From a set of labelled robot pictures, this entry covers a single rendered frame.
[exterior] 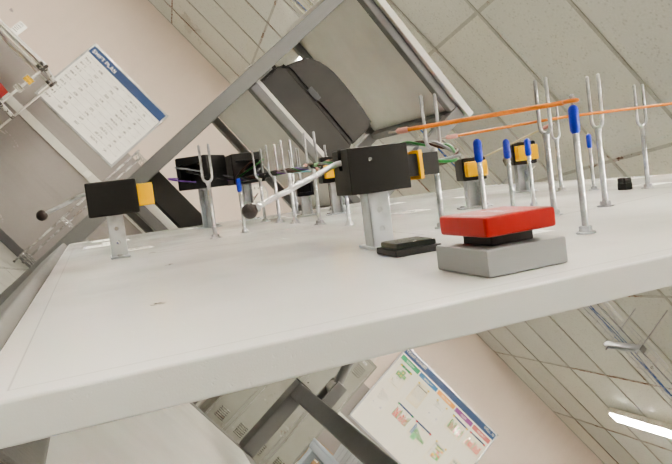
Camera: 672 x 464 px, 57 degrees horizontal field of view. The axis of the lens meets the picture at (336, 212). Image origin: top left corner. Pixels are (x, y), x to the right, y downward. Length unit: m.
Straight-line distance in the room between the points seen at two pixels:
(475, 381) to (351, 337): 8.78
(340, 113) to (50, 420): 1.50
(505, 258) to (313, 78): 1.37
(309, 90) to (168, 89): 6.70
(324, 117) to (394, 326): 1.41
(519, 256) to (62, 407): 0.24
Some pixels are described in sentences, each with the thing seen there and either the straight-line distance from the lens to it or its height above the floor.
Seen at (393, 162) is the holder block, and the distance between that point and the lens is 0.54.
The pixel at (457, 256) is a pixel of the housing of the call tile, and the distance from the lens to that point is 0.38.
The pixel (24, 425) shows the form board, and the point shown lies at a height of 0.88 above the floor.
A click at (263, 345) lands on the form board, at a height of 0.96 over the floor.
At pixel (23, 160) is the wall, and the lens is 8.27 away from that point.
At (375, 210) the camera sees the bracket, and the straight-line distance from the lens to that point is 0.55.
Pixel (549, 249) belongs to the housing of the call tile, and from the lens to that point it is 0.38.
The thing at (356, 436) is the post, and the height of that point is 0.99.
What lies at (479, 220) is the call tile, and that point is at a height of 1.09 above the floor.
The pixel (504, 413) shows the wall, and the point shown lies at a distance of 9.34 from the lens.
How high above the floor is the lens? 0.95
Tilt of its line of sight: 15 degrees up
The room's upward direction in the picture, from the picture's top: 44 degrees clockwise
